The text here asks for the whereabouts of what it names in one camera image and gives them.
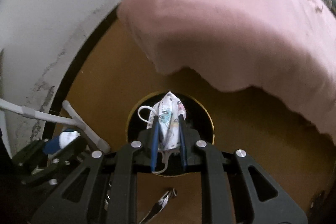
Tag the grey tissue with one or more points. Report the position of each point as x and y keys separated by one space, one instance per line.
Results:
x=67 y=137

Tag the white rack legs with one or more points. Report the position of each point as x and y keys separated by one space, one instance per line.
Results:
x=73 y=123

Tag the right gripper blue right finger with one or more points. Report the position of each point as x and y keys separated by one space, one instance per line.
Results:
x=182 y=141

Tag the pink bed blanket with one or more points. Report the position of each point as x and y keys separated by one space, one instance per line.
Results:
x=285 y=47

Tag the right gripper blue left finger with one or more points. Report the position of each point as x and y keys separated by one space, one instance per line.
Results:
x=154 y=143

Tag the patterned face mask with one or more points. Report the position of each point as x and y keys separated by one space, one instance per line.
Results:
x=167 y=110

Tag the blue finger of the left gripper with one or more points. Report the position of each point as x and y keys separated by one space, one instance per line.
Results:
x=52 y=146

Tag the black round trash bin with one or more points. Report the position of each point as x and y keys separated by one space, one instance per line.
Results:
x=198 y=125

